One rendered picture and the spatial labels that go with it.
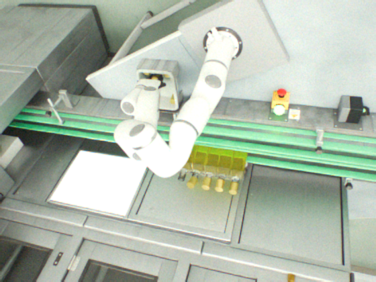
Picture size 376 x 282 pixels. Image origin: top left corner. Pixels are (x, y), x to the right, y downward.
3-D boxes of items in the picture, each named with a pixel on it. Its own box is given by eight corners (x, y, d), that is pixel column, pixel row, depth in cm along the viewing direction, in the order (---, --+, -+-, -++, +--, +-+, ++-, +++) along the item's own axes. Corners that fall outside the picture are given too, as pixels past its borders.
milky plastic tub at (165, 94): (150, 95, 163) (144, 107, 157) (141, 58, 146) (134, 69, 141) (183, 99, 159) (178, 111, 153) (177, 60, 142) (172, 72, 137)
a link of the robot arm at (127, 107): (155, 106, 119) (154, 127, 125) (165, 93, 128) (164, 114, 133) (118, 97, 122) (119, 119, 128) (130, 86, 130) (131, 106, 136)
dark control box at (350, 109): (337, 108, 139) (337, 121, 133) (341, 94, 133) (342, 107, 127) (357, 110, 137) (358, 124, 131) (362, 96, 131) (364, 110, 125)
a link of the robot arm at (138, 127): (180, 128, 110) (155, 94, 102) (176, 169, 92) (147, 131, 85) (140, 146, 114) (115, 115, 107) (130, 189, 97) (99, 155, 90)
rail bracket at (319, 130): (313, 129, 134) (313, 154, 126) (317, 117, 129) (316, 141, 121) (323, 130, 133) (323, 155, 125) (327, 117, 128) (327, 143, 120)
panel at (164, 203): (80, 151, 178) (48, 204, 156) (78, 148, 175) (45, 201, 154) (244, 178, 156) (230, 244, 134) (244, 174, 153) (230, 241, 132)
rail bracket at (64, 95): (74, 101, 177) (52, 129, 163) (62, 76, 165) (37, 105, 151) (81, 101, 176) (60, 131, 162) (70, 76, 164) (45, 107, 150)
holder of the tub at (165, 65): (153, 103, 167) (148, 113, 162) (142, 58, 147) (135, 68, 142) (184, 106, 163) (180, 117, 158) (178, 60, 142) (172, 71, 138)
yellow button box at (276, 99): (272, 101, 145) (270, 112, 141) (273, 88, 140) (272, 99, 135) (288, 103, 144) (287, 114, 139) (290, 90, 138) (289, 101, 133)
